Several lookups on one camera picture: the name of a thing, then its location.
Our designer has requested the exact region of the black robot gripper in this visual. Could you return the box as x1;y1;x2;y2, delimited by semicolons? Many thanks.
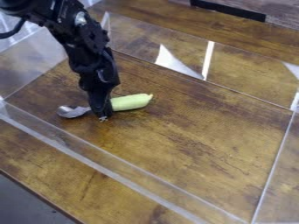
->
68;47;121;123

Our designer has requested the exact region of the green handled metal spoon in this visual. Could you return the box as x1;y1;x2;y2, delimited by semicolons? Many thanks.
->
57;94;153;119

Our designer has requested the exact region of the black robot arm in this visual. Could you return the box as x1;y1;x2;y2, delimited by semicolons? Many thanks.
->
0;0;120;121

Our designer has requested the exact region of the black bar in background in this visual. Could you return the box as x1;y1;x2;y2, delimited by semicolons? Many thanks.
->
189;0;267;22

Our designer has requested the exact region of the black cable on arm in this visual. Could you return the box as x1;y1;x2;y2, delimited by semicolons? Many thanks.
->
0;17;26;40

